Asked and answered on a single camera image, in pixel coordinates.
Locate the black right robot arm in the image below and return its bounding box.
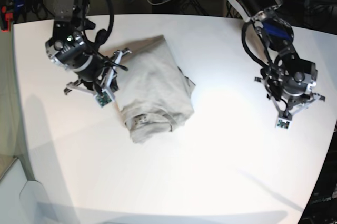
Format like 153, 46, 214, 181
45, 0, 131, 107

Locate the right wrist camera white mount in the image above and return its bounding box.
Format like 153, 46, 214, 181
94, 89, 115, 108

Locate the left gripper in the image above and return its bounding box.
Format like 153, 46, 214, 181
254, 72, 325, 121

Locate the white cabinet corner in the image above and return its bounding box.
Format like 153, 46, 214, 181
0, 155, 77, 224

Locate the beige t-shirt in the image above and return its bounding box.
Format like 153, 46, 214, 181
115, 35, 195, 143

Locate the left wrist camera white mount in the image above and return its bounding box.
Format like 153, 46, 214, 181
275, 117, 292, 130

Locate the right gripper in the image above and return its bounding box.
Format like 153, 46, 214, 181
63, 48, 132, 100

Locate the red black clamp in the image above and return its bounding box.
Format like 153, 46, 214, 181
1, 3, 14, 32

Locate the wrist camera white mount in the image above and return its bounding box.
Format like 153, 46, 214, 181
275, 117, 292, 130
94, 89, 115, 108

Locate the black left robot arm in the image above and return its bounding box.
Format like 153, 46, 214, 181
228, 0, 325, 129

